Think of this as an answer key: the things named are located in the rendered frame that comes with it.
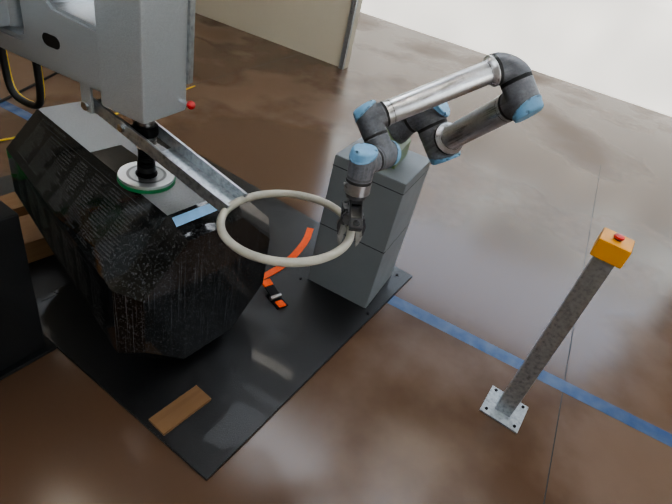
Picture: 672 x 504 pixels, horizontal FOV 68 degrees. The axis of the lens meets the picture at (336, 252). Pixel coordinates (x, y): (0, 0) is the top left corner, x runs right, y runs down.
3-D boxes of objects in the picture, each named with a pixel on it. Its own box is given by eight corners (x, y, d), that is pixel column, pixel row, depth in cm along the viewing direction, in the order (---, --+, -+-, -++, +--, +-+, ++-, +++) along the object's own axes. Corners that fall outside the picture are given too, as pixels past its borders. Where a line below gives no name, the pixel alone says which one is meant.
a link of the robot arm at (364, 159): (385, 149, 166) (366, 155, 159) (378, 182, 173) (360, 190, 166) (364, 139, 171) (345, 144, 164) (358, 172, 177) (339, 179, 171)
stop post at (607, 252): (516, 434, 242) (643, 261, 178) (479, 410, 249) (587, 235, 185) (527, 408, 256) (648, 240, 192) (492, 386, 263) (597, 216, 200)
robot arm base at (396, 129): (391, 103, 255) (407, 94, 249) (408, 136, 260) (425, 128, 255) (379, 114, 240) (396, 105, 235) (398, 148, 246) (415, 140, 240)
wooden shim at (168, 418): (163, 436, 203) (163, 434, 202) (148, 420, 207) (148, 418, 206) (211, 400, 220) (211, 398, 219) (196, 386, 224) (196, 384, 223)
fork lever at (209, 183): (76, 106, 184) (77, 95, 181) (116, 95, 199) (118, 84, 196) (218, 219, 178) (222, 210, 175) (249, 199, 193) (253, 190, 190)
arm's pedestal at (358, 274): (333, 244, 336) (363, 126, 286) (400, 276, 323) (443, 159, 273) (295, 280, 298) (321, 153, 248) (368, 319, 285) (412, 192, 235)
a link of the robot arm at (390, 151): (395, 129, 176) (373, 136, 167) (407, 160, 176) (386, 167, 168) (376, 140, 183) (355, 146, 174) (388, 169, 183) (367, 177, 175)
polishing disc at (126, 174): (106, 179, 191) (105, 176, 191) (137, 158, 209) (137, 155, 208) (156, 196, 190) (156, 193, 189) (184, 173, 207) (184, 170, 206)
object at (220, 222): (185, 234, 167) (185, 227, 165) (266, 183, 205) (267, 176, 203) (313, 288, 152) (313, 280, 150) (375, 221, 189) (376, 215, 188)
